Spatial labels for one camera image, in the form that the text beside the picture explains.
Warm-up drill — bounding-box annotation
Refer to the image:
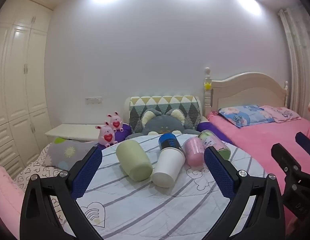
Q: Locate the cream curtain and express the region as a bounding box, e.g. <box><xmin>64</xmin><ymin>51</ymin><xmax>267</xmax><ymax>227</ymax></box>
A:
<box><xmin>277</xmin><ymin>7</ymin><xmax>310</xmax><ymax>125</ymax></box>

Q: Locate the pink cup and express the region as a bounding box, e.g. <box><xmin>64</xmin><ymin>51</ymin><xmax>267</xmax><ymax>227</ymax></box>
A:
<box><xmin>183</xmin><ymin>137</ymin><xmax>207</xmax><ymax>167</ymax></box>

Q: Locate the purple pillow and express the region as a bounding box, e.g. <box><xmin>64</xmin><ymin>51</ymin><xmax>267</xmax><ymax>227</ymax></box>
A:
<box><xmin>115</xmin><ymin>123</ymin><xmax>132</xmax><ymax>142</ymax></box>

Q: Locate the pink fleece blanket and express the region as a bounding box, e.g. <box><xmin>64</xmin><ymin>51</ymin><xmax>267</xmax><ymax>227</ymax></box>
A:
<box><xmin>0</xmin><ymin>161</ymin><xmax>26</xmax><ymax>230</ymax></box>

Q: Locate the white cup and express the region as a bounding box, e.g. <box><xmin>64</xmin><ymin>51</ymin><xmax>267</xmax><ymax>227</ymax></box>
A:
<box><xmin>152</xmin><ymin>148</ymin><xmax>186</xmax><ymax>188</ymax></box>

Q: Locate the pink cartoon pillow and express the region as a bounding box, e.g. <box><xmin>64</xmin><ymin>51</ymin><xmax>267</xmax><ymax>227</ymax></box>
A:
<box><xmin>261</xmin><ymin>106</ymin><xmax>301</xmax><ymax>123</ymax></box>

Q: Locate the triangle patterned headboard cover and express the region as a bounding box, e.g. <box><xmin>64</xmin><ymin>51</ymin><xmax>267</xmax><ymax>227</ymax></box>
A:
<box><xmin>129</xmin><ymin>95</ymin><xmax>202</xmax><ymax>133</ymax></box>

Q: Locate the white bedside table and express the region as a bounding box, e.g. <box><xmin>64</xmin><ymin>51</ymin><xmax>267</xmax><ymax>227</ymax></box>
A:
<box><xmin>45</xmin><ymin>124</ymin><xmax>105</xmax><ymax>142</ymax></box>

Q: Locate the grey cat plush pillow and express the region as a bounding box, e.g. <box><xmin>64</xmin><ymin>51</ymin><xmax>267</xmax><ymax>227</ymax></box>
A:
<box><xmin>125</xmin><ymin>108</ymin><xmax>202</xmax><ymax>140</ymax></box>

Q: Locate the heart print bed sheet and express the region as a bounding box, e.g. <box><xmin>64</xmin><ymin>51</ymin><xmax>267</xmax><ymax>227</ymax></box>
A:
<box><xmin>11</xmin><ymin>142</ymin><xmax>78</xmax><ymax>230</ymax></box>

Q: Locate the small pink bunny plush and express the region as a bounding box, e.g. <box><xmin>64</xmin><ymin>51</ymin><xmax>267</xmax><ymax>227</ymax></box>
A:
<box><xmin>107</xmin><ymin>110</ymin><xmax>124</xmax><ymax>132</ymax></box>

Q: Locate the pink bed sheet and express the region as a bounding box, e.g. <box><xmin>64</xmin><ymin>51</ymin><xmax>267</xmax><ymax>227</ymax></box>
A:
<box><xmin>207</xmin><ymin>110</ymin><xmax>310</xmax><ymax>230</ymax></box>

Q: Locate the cream wooden bed headboard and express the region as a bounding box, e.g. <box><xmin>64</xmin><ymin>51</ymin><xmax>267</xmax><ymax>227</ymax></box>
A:
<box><xmin>204</xmin><ymin>67</ymin><xmax>289</xmax><ymax>117</ymax></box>

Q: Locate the grey flower pillow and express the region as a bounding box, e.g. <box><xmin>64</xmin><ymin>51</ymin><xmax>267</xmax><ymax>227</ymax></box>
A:
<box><xmin>43</xmin><ymin>137</ymin><xmax>98</xmax><ymax>170</ymax></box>

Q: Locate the clear cup with green lid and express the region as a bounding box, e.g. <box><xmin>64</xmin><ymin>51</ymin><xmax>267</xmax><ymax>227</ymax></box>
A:
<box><xmin>198</xmin><ymin>130</ymin><xmax>231</xmax><ymax>161</ymax></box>

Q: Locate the white wardrobe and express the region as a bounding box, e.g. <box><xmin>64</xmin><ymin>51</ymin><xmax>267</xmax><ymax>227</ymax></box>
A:
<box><xmin>0</xmin><ymin>0</ymin><xmax>54</xmax><ymax>180</ymax></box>

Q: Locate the large pink bunny plush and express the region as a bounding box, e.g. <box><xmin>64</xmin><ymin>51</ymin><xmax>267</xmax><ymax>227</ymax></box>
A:
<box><xmin>95</xmin><ymin>122</ymin><xmax>118</xmax><ymax>147</ymax></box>

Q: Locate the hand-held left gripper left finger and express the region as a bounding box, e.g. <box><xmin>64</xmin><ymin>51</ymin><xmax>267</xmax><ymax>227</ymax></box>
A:
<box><xmin>19</xmin><ymin>145</ymin><xmax>103</xmax><ymax>240</ymax></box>

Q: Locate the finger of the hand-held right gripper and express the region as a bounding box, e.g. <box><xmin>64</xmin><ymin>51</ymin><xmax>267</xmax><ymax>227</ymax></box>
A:
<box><xmin>295</xmin><ymin>131</ymin><xmax>310</xmax><ymax>155</ymax></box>
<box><xmin>271</xmin><ymin>143</ymin><xmax>303</xmax><ymax>180</ymax></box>

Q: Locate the blue and black cup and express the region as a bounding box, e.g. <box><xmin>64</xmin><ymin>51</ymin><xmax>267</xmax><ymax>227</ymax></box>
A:
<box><xmin>158</xmin><ymin>133</ymin><xmax>185</xmax><ymax>155</ymax></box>

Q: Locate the blue cartoon pillow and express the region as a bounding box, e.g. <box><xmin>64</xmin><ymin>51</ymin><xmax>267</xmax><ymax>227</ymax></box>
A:
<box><xmin>218</xmin><ymin>105</ymin><xmax>275</xmax><ymax>128</ymax></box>

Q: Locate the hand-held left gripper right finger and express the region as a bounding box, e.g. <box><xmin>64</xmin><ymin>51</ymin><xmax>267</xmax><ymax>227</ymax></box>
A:
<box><xmin>204</xmin><ymin>145</ymin><xmax>286</xmax><ymax>240</ymax></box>

